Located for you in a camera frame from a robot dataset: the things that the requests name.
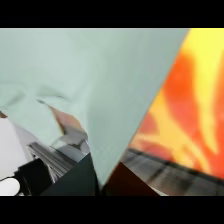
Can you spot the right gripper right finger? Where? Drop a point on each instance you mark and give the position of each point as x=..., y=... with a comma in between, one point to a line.
x=125, y=183

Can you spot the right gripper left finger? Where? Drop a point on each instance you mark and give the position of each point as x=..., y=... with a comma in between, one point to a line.
x=78, y=181

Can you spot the pale green shirt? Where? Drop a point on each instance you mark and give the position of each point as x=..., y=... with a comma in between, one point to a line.
x=100, y=80

